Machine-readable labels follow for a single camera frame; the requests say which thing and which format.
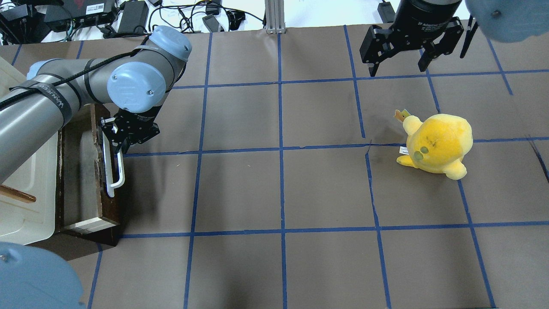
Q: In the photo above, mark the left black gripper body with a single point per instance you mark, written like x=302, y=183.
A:
x=141, y=122

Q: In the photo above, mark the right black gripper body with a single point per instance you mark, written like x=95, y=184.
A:
x=422, y=17

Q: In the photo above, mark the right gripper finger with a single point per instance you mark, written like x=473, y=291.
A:
x=451, y=36
x=376, y=47

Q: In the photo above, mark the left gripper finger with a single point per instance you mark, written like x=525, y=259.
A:
x=123, y=143
x=106, y=139

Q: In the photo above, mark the white drawer handle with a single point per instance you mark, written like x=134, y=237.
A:
x=113, y=162

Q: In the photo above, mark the dark wooden drawer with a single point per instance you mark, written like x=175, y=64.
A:
x=86, y=209

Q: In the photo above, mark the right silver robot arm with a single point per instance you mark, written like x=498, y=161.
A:
x=503, y=20

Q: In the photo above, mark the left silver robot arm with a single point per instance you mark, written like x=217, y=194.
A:
x=137, y=82

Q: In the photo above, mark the yellow plush dinosaur toy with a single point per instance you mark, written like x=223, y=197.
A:
x=437, y=145

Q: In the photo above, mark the wooden stick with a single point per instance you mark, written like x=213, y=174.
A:
x=16, y=194

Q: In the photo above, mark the black power adapter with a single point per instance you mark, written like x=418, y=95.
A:
x=134, y=16

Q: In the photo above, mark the black electronics box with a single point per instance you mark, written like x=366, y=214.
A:
x=80, y=13

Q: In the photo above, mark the dark wooden cabinet frame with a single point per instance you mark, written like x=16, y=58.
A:
x=67, y=246

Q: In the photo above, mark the aluminium profile post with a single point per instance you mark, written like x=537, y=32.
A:
x=274, y=17

